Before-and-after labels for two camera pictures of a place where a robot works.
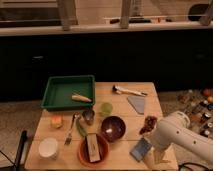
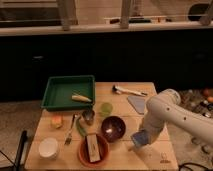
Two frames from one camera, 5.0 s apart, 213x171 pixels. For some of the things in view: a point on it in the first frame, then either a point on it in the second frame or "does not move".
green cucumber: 81,129 does not move
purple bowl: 113,128 does not move
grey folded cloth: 138,102 does not move
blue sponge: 140,149 → 140,138
